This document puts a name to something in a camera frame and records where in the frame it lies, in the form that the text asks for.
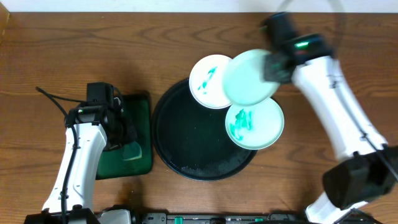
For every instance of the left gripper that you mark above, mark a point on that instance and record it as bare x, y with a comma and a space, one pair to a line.
123, 134

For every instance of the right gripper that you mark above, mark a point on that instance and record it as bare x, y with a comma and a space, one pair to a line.
268, 63

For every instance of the green yellow sponge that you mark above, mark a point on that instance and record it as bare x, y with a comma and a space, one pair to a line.
131, 151

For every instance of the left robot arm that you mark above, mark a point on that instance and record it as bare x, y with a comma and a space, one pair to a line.
90, 131

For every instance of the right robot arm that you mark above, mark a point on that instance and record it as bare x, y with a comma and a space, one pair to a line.
367, 165

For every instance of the green rectangular sponge tray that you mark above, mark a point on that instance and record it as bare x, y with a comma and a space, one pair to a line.
111, 165

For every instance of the round black tray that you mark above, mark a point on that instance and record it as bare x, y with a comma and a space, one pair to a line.
192, 140

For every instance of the pink plate with green stain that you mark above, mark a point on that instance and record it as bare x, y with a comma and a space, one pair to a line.
205, 81

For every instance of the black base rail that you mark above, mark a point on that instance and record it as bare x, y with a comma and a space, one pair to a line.
163, 218

